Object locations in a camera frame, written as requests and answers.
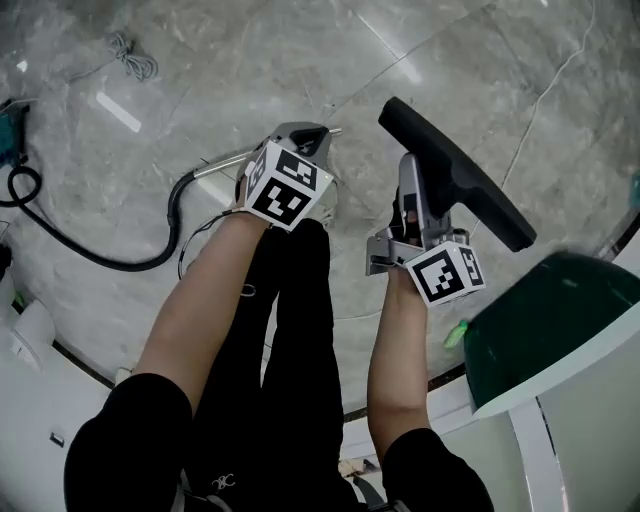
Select black vacuum hose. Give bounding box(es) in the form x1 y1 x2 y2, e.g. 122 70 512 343
0 164 200 274

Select person's right hand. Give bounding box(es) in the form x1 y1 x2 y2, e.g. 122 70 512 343
389 185 426 248

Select coiled grey cable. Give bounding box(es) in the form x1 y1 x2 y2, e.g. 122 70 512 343
64 30 160 85

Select person's black shirt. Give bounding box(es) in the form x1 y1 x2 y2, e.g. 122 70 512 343
63 372 496 512

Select red and teal vacuum cleaner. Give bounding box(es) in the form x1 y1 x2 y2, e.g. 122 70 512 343
0 98 30 169

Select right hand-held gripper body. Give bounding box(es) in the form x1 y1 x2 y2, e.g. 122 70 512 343
365 226 487 308

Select white toilet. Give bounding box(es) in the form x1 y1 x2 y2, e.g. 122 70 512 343
0 298 57 372

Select person's left forearm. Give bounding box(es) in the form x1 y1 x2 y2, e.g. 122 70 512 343
132 207 274 401

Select green detergent bottle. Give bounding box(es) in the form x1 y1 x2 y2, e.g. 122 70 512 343
443 319 469 349

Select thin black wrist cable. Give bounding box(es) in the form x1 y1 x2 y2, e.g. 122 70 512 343
177 208 252 282

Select grey harness strap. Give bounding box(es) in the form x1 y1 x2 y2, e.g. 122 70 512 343
179 469 236 512
349 474 416 512

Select person's black trousers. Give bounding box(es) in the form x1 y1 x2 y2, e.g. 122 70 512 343
192 218 346 512

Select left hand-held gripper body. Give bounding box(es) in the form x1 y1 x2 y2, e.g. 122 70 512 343
242 130 336 233

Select person's right forearm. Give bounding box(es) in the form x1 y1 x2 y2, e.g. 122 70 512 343
366 267 432 451

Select green bathtub with white rim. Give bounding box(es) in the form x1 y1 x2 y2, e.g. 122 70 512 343
462 249 640 421

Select person's white shoe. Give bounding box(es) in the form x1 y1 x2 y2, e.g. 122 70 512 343
299 178 342 230

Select long white floor cable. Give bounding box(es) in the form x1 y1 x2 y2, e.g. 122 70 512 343
499 0 600 187

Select black vacuum floor head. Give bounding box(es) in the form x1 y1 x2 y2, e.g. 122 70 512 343
377 96 539 254

